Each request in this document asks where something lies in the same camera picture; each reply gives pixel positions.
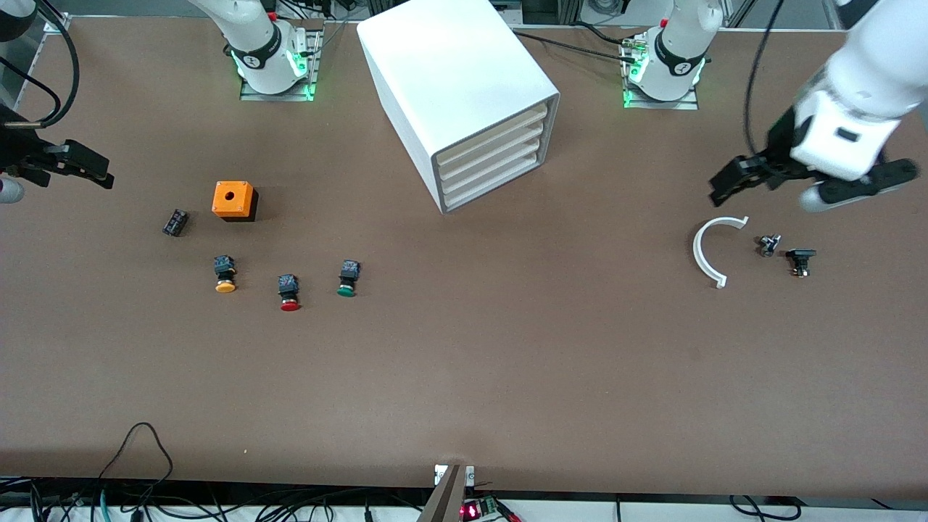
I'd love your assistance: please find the yellow push button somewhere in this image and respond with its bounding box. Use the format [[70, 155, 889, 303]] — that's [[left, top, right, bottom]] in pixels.
[[213, 254, 238, 294]]

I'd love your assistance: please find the white drawer cabinet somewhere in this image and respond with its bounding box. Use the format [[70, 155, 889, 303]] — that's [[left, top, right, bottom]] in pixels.
[[357, 0, 561, 215]]

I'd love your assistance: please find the white drawer with button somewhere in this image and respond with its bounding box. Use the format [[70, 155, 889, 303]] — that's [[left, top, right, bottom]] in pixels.
[[444, 154, 542, 211]]

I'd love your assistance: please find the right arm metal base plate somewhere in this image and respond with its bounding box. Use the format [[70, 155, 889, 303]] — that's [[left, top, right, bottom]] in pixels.
[[239, 29, 323, 102]]

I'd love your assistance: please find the thin black looped cable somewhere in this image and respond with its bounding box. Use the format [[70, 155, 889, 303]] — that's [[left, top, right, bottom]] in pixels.
[[98, 423, 175, 483]]

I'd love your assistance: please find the black switch part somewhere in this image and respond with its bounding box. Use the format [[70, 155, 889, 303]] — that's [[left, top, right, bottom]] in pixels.
[[785, 248, 818, 278]]

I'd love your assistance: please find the circuit board with red light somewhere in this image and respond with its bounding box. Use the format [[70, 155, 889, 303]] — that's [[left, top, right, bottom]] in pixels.
[[460, 495, 523, 522]]

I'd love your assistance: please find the white curved plastic arc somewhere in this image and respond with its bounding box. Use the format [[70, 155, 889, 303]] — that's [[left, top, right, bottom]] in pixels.
[[692, 215, 750, 289]]

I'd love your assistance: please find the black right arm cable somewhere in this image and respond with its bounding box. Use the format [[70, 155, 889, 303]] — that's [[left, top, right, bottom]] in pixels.
[[0, 0, 80, 130]]

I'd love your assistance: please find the orange box with hole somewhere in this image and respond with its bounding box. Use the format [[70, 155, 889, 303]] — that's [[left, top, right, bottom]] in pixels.
[[212, 181, 259, 223]]

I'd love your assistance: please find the white closed drawer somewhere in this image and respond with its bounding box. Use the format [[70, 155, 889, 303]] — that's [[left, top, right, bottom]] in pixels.
[[441, 138, 543, 196], [435, 102, 548, 166], [439, 120, 545, 182]]

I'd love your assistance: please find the grey camera stand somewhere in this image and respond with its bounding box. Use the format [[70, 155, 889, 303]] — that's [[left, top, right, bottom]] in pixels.
[[417, 464, 476, 522]]

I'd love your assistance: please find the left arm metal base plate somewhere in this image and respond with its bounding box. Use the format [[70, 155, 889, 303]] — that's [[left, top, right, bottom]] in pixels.
[[622, 36, 700, 111]]

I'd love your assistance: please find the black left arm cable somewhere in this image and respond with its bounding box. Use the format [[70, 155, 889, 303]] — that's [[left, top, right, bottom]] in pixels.
[[745, 0, 785, 157]]

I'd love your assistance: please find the black cable across table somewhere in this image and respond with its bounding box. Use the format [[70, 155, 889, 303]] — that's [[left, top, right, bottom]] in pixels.
[[511, 30, 642, 65]]

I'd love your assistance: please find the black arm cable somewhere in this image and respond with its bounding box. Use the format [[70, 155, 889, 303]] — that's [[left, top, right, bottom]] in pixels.
[[745, 0, 785, 157], [0, 0, 80, 130]]

